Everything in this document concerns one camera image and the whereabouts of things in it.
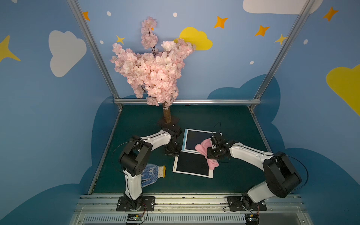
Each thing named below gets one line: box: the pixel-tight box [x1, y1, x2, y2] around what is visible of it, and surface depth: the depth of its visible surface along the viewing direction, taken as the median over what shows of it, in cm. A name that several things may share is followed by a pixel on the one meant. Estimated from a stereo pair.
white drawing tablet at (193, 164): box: [172, 151, 214, 179], surface depth 90 cm
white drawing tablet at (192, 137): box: [181, 128, 223, 155], surface depth 101 cm
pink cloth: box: [194, 138, 219, 171], surface depth 88 cm
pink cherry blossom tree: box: [110, 16, 196, 127], surface depth 67 cm
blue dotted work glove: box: [140, 163, 166, 188], surface depth 86 cm
